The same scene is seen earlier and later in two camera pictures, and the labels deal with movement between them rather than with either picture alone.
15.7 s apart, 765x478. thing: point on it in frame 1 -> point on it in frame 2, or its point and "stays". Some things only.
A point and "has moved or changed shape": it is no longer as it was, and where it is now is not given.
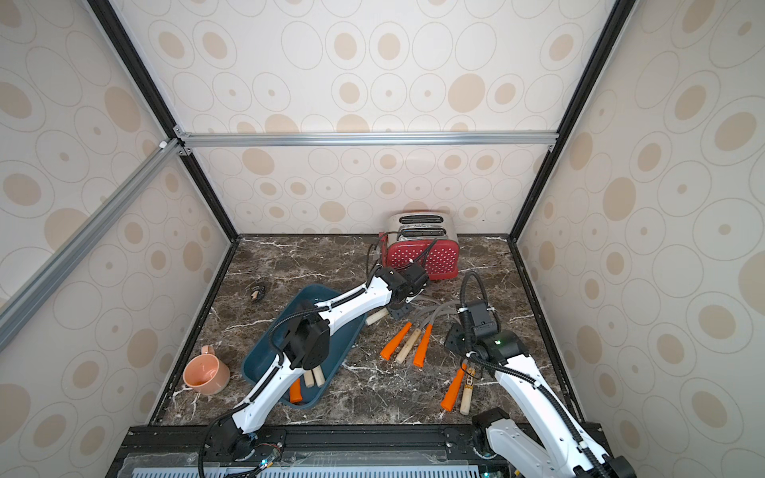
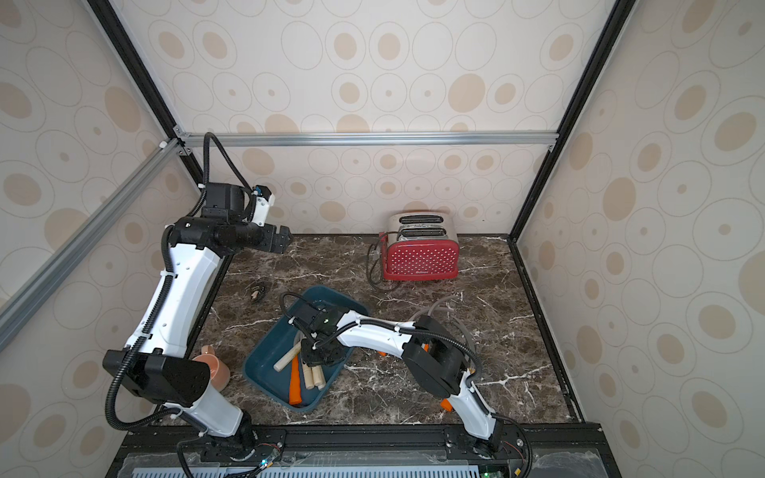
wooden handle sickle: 310,379 stays
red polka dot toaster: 427,237 stays
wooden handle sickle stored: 319,375 stays
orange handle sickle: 423,346 has moved or changed shape
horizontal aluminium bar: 185,140 stays
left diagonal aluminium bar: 64,259 stays
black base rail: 319,450 stays
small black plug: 257,292 stays
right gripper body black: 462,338 -> 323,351
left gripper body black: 400,310 -> 252,233
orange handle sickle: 296,391 stays
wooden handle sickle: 375,317 has moved or changed shape
